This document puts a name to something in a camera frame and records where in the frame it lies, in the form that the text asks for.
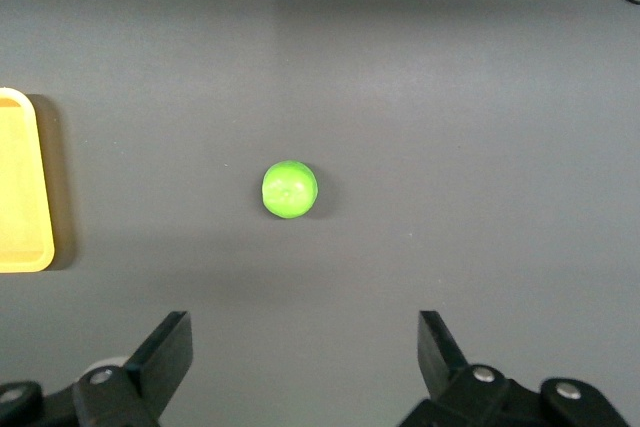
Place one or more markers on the green apple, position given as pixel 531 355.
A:
pixel 290 190

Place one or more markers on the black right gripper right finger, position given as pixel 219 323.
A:
pixel 445 372

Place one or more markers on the yellow plastic tray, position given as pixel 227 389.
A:
pixel 22 187

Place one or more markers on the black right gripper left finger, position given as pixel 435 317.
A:
pixel 160 367

